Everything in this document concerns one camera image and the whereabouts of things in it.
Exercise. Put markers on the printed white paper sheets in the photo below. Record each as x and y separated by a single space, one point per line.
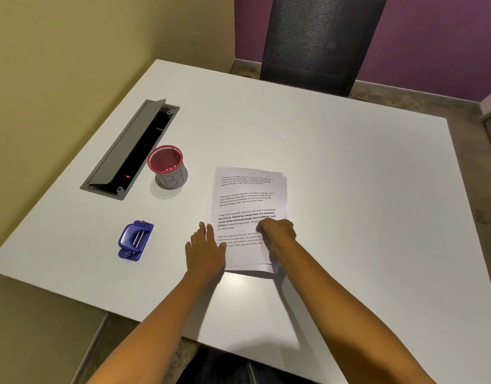
247 195

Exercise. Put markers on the person's left hand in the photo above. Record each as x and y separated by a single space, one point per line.
205 255

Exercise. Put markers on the person's dark trousers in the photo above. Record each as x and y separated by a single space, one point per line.
245 365

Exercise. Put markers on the blue hole punch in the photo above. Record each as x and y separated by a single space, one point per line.
135 239

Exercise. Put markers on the person's right forearm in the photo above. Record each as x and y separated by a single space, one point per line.
341 307

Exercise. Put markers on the grey recessed table socket box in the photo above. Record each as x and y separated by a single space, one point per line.
149 143

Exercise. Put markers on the person's left forearm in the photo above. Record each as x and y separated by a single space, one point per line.
161 327

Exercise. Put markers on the person's left middle finger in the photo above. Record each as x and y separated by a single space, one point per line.
203 232

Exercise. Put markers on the person's right hand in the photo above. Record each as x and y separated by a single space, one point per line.
281 231

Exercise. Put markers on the person's left thumb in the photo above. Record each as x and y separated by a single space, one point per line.
222 248

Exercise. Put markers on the person's right fingers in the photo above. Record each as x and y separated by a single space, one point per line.
264 229

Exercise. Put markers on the black mesh office chair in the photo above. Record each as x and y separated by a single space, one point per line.
313 39

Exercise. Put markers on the person's left little finger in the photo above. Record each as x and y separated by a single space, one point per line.
188 247

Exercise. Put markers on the red mesh pen cup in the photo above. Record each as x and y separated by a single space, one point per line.
169 167

